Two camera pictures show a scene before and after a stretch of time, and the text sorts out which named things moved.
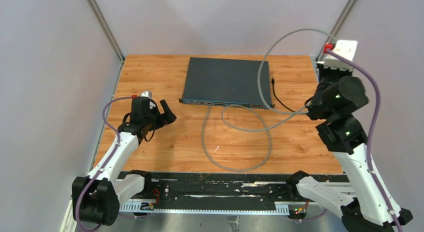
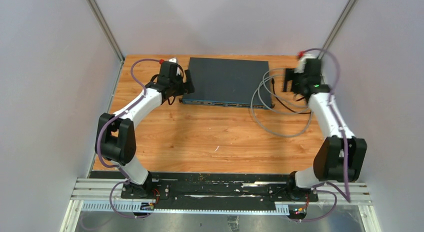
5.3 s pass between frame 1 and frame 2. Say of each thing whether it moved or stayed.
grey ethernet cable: moved
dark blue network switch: stayed
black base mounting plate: stayed
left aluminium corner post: stayed
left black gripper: moved
